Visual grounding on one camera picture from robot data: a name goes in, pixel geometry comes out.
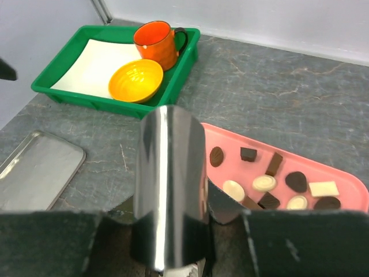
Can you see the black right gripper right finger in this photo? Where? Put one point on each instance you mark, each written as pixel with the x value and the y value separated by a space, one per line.
pixel 308 243

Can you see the orange mug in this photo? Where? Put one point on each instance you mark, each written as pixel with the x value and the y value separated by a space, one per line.
pixel 156 41

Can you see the brown bar chocolate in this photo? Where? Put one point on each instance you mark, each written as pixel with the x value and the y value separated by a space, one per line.
pixel 274 164

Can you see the brown oval chocolate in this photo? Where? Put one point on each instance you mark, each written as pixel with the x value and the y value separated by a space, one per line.
pixel 216 156

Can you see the white rectangular chocolate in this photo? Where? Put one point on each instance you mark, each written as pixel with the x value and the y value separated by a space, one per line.
pixel 323 189

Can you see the white oval chocolate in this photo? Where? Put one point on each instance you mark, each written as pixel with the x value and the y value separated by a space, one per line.
pixel 234 190

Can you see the yellow bowl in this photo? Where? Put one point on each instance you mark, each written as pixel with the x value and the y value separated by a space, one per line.
pixel 136 82

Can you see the dark square chocolate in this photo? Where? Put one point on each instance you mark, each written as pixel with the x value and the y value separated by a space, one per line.
pixel 248 154

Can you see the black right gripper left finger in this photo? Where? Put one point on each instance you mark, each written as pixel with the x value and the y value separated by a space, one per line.
pixel 47 243

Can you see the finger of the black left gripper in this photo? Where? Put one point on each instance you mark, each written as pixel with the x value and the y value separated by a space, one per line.
pixel 7 72

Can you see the green plastic bin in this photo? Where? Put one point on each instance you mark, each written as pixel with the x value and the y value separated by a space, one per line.
pixel 168 93

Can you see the silver tin lid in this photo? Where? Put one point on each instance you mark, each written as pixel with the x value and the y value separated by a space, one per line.
pixel 38 171

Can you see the white swirl chocolate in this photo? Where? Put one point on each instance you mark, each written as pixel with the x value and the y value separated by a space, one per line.
pixel 264 183

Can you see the pink tray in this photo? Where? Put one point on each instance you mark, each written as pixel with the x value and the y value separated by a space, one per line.
pixel 353 193

